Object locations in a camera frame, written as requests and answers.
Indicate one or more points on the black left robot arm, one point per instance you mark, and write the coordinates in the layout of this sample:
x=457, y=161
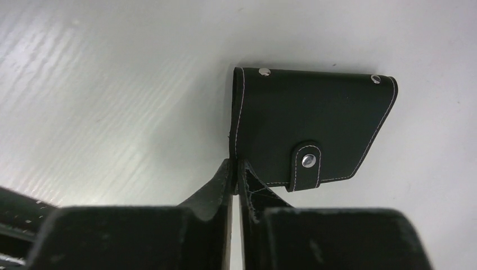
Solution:
x=21, y=220

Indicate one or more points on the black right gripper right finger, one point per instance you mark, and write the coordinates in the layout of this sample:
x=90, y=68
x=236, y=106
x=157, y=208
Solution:
x=276, y=235

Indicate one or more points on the black leather card holder wallet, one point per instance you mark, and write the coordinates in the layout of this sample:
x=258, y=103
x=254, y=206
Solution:
x=300, y=129

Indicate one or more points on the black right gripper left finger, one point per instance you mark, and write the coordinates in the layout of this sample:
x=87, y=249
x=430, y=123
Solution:
x=192, y=235

